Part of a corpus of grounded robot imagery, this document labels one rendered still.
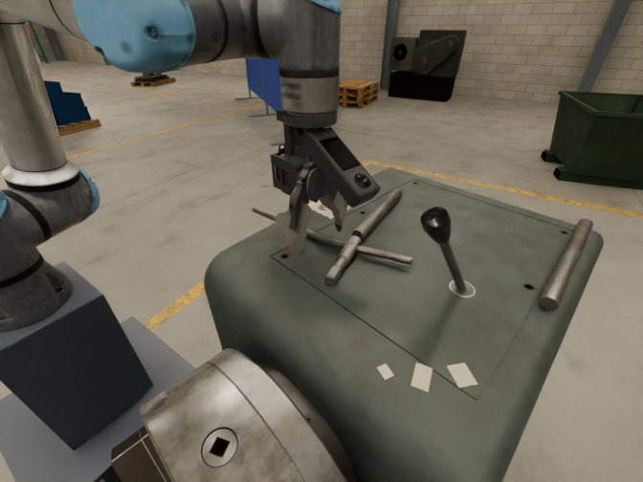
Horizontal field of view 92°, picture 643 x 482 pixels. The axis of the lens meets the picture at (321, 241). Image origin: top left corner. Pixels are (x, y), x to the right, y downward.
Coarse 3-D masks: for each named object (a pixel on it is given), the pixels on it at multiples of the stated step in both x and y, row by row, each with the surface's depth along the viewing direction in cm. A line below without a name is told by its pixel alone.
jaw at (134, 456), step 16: (160, 400) 39; (144, 432) 35; (128, 448) 33; (144, 448) 34; (112, 464) 32; (128, 464) 33; (144, 464) 34; (160, 464) 35; (128, 480) 33; (144, 480) 34; (160, 480) 34
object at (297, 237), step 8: (288, 208) 47; (304, 208) 44; (280, 216) 48; (288, 216) 47; (304, 216) 45; (280, 224) 48; (288, 224) 47; (304, 224) 46; (288, 232) 48; (296, 232) 45; (304, 232) 47; (296, 240) 46; (296, 248) 47; (296, 256) 49
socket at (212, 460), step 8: (216, 432) 31; (224, 432) 31; (232, 432) 31; (208, 440) 30; (216, 440) 31; (224, 440) 31; (232, 440) 31; (208, 448) 30; (216, 448) 31; (224, 448) 32; (232, 448) 30; (208, 456) 29; (216, 456) 29; (224, 456) 29; (232, 456) 30; (208, 464) 29; (216, 464) 29; (224, 464) 29
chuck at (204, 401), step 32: (192, 384) 37; (224, 384) 36; (160, 416) 33; (192, 416) 32; (224, 416) 32; (256, 416) 32; (160, 448) 30; (192, 448) 30; (256, 448) 30; (192, 480) 28; (224, 480) 28; (256, 480) 29; (288, 480) 29
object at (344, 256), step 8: (352, 240) 52; (360, 240) 53; (344, 248) 50; (352, 248) 50; (344, 256) 48; (352, 256) 50; (336, 264) 47; (344, 264) 48; (328, 272) 46; (336, 272) 46; (328, 280) 45; (336, 280) 46
